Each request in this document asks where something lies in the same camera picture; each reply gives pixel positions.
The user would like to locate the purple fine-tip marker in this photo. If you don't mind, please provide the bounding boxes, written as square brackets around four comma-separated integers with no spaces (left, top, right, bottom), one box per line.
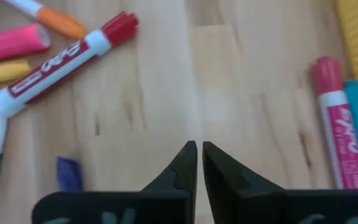
[56,156,84,192]

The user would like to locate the orange fine-tip marker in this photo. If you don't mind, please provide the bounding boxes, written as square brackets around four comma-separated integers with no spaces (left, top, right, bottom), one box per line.
[4,0,87,40]

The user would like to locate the yellow fine-tip marker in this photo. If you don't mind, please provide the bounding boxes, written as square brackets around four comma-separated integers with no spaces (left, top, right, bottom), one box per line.
[0,58,33,85]

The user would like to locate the pink highlighter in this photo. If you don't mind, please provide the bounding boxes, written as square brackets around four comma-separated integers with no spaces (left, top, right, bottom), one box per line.
[0,23,52,64]

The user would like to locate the red Expo marker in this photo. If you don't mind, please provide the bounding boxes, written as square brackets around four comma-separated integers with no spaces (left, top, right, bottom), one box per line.
[0,11,140,116]

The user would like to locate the pink Expo marker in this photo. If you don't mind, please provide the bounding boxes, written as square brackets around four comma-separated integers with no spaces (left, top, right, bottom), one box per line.
[310,55,358,190]

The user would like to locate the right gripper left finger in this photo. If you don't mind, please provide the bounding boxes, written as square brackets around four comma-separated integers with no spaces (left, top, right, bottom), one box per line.
[31,139,198,224]

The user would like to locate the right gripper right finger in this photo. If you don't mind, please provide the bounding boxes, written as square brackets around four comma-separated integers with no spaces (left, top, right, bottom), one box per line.
[202,141,358,224]

